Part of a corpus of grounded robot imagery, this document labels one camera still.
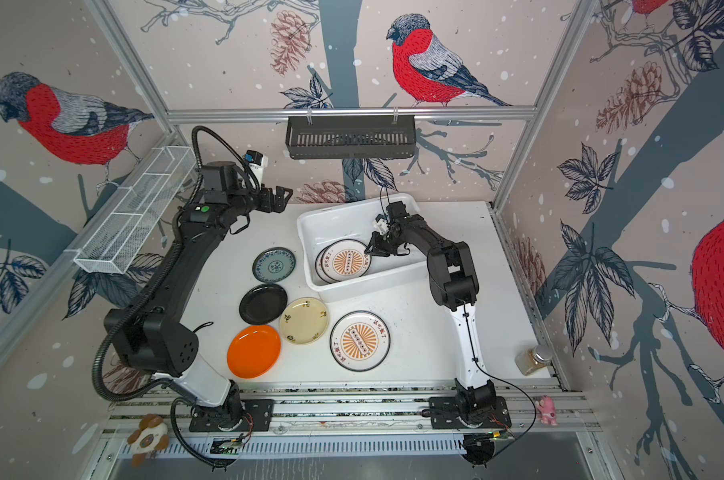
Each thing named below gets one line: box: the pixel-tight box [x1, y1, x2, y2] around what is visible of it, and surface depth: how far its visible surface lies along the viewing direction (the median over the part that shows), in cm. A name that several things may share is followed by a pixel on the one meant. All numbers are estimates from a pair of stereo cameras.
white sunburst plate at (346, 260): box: [321, 238, 372, 282], surface depth 106 cm
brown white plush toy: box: [127, 414, 169, 468], surface depth 70 cm
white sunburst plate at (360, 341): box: [329, 310, 391, 373], surface depth 87 cm
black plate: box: [239, 283, 288, 325], surface depth 94 cm
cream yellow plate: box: [279, 297, 330, 345], surface depth 92 cm
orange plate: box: [227, 325, 282, 379], surface depth 85 cm
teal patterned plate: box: [252, 247, 296, 283], surface depth 106 cm
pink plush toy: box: [535, 395, 558, 426], surface depth 74 cm
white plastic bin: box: [297, 193, 430, 301], surface depth 102 cm
